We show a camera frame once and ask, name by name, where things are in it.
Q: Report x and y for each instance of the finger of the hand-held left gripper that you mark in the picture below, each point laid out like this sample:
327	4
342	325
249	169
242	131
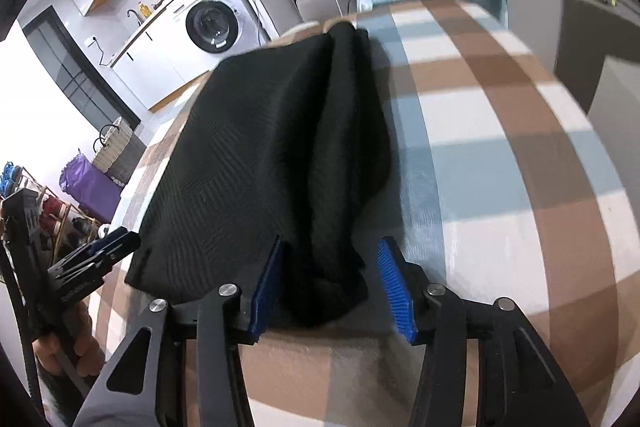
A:
80	284
107	244

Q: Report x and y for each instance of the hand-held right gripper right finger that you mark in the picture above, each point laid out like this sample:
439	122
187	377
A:
397	292

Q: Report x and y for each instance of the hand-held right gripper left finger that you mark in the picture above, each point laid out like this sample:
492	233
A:
265	292

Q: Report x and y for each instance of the black t-shirt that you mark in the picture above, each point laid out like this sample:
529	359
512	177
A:
260	147

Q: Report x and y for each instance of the person's left hand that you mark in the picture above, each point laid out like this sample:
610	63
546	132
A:
85	347

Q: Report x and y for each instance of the wooden shoe rack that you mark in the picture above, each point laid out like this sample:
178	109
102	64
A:
56	207

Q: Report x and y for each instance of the purple bag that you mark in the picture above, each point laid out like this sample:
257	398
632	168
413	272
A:
90	187

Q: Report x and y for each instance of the wicker laundry basket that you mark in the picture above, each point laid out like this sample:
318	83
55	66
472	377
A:
117	157

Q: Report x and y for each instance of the checked tablecloth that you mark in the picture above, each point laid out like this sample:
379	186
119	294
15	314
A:
500	157

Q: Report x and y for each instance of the white counter cabinet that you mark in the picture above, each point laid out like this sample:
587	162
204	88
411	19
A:
150	72

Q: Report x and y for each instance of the black framed glass door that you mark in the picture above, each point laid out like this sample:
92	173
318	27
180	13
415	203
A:
70	67

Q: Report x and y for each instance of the black faucet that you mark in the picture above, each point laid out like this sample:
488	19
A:
134	14

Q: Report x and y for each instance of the yellow bottle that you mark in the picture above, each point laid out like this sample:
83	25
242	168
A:
145	10

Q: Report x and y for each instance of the grey side table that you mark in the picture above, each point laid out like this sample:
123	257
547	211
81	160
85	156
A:
530	22

